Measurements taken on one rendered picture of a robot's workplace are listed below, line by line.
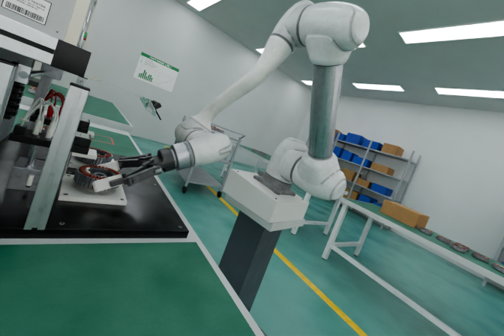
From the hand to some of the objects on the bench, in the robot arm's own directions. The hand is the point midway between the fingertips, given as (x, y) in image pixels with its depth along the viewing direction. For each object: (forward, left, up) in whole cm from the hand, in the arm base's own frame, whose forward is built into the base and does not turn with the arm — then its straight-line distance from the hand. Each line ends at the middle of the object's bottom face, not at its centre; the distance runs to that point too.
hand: (100, 176), depth 66 cm
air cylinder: (+15, -2, -5) cm, 16 cm away
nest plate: (0, 0, -4) cm, 5 cm away
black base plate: (0, -12, -8) cm, 14 cm away
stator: (0, 0, -2) cm, 2 cm away
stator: (-4, -24, -5) cm, 24 cm away
